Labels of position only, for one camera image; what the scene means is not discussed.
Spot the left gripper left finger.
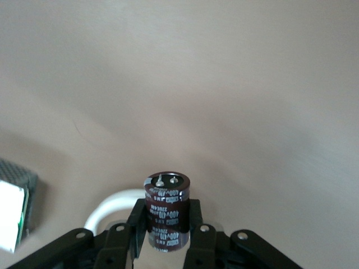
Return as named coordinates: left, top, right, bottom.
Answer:
left=5, top=198, right=148, bottom=269

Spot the grey metal box module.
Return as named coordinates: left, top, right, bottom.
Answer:
left=0, top=157, right=39, bottom=254

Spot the white curved plastic arc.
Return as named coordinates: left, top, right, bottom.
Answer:
left=83, top=188, right=146, bottom=236

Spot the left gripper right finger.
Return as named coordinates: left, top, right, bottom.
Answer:
left=183, top=198, right=303, bottom=269

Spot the brown table cover mat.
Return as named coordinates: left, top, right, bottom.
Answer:
left=0, top=0, right=359, bottom=269

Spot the dark electrolytic capacitor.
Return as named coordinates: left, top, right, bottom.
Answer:
left=143, top=171, right=192, bottom=254

